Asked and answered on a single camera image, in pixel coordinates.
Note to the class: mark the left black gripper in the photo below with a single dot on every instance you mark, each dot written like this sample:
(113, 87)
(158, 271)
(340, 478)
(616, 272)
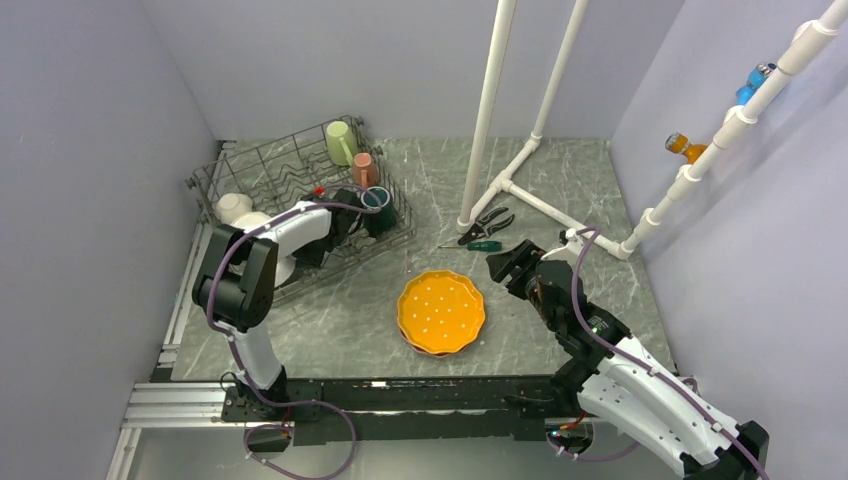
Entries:
(311, 259)

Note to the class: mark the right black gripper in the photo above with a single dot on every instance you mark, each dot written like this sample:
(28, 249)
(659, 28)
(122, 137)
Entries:
(526, 256)

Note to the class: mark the dark green mug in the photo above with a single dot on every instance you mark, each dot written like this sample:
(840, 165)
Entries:
(380, 216)

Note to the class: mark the small red-brown mug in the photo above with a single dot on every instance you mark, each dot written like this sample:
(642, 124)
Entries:
(365, 171)

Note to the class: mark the grey wire dish rack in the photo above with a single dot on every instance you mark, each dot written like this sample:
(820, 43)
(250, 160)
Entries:
(276, 173)

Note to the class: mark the light green mug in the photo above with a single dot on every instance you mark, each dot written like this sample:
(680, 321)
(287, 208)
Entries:
(341, 143)

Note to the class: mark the white scalloped small bowl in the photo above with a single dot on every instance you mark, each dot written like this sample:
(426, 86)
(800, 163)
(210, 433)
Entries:
(232, 206)

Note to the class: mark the floral scalloped small plate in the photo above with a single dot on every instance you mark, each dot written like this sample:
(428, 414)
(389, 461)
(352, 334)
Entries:
(250, 220)

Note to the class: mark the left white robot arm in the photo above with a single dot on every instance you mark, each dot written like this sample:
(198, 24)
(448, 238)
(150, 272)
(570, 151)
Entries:
(241, 268)

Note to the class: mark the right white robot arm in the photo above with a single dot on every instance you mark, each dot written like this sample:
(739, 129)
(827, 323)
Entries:
(612, 376)

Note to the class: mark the yellow polka dot plate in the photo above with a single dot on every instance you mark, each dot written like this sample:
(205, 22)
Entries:
(442, 299)

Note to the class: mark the red plate under yellow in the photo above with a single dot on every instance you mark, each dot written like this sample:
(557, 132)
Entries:
(438, 342)

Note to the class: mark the orange clamp on pipe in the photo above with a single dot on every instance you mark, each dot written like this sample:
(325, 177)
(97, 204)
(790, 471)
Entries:
(678, 143)

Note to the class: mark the blue clamp on pipe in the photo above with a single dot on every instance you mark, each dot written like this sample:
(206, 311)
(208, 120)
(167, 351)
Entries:
(755, 79)

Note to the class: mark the white PVC pipe diagonal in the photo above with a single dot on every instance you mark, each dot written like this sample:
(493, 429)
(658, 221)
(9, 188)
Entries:
(809, 40)

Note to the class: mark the black handled pliers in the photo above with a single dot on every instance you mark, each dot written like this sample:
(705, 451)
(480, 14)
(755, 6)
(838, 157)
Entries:
(486, 225)

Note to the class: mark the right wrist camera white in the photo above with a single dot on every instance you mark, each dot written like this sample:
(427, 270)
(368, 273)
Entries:
(572, 242)

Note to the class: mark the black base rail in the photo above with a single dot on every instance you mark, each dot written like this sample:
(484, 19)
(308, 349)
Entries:
(522, 408)

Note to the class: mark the white PVC pipe frame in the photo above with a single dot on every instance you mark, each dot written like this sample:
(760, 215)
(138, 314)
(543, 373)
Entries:
(553, 69)

